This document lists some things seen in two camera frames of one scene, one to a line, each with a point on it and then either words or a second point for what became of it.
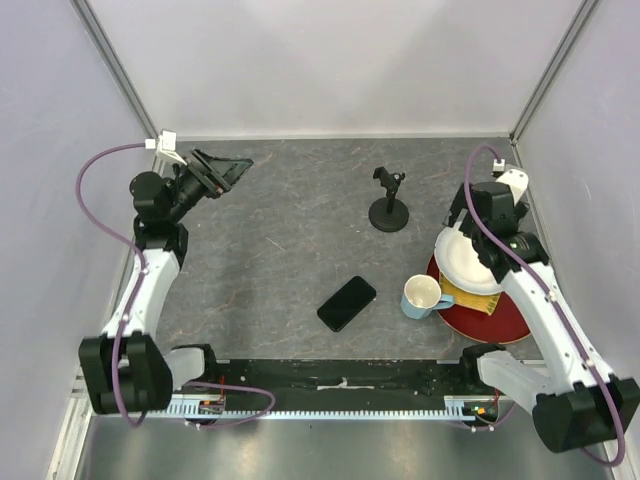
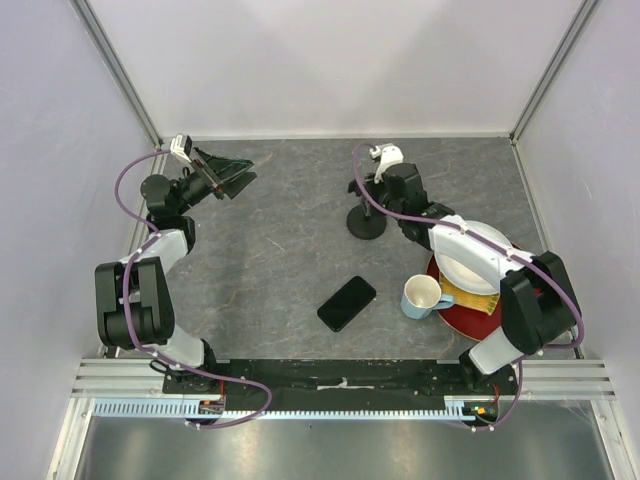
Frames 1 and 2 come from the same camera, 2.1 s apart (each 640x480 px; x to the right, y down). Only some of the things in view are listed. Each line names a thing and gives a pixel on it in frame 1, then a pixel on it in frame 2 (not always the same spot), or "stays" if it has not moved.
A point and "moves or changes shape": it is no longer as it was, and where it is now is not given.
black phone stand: x=390 y=213 moves or changes shape
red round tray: x=506 y=321 stays
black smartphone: x=346 y=303 stays
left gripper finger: x=233 y=168 stays
